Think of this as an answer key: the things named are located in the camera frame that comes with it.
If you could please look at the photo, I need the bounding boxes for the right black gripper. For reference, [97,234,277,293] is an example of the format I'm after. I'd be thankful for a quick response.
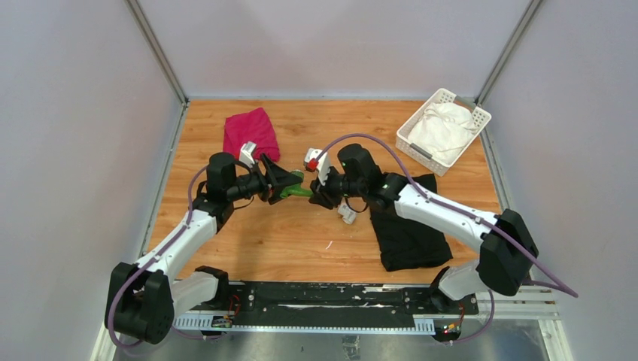
[309,165,366,210]

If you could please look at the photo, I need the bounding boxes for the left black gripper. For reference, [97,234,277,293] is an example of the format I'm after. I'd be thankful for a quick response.
[226,154,302,206]

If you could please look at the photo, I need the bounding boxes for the green water faucet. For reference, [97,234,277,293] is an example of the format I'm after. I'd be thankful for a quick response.
[280,169,313,199]

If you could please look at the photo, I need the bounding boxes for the white pipe fitting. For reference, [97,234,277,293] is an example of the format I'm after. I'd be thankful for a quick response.
[337,203,357,224]

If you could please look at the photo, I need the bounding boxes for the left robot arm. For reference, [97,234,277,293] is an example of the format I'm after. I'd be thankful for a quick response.
[105,152,302,349]

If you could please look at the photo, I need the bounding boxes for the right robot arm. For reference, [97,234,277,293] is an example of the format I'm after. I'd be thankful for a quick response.
[304,144,539,314]

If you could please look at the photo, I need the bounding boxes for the magenta folded cloth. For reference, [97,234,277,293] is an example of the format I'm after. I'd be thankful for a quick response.
[223,108,281,162]

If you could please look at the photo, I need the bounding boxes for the black folded cloth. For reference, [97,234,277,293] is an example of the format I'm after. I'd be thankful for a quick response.
[367,172,454,273]

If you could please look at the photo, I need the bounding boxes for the white cloth in basket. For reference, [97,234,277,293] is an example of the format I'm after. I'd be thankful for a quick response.
[407,102,479,166]

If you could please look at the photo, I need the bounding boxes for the white plastic basket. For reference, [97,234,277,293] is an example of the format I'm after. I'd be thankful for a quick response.
[396,88,492,177]

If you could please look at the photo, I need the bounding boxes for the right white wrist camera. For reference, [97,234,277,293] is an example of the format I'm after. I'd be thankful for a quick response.
[304,148,331,186]

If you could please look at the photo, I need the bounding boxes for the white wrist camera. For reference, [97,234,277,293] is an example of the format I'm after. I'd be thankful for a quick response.
[304,148,331,186]
[238,141,257,168]

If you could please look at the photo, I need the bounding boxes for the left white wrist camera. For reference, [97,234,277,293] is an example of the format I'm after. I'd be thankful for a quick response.
[238,141,257,168]

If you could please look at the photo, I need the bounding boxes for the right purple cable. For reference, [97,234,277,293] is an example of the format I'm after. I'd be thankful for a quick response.
[314,132,579,299]

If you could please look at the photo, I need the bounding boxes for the purple cable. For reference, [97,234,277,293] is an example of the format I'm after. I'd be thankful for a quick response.
[105,164,211,349]
[314,132,579,299]

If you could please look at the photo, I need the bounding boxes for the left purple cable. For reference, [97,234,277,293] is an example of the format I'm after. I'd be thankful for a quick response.
[105,164,211,349]

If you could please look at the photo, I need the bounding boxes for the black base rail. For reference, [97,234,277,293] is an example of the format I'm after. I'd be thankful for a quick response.
[174,281,479,335]

